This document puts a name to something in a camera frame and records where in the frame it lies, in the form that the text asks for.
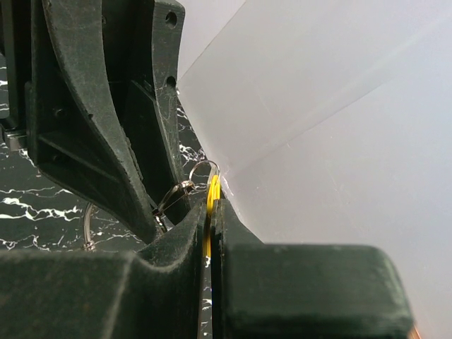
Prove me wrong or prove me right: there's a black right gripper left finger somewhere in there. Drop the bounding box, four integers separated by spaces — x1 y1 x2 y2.
1 202 206 338

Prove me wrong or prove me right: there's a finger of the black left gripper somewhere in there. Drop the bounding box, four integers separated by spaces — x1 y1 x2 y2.
123 1 185 225
27 1 155 240

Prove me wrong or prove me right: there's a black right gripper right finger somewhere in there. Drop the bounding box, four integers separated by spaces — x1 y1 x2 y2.
210 199 414 338

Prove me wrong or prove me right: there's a large metal keyring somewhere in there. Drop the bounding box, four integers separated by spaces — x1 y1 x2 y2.
81 179 195 251

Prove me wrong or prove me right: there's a key with yellow tag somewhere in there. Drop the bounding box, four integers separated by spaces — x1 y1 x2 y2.
189 160 221 258

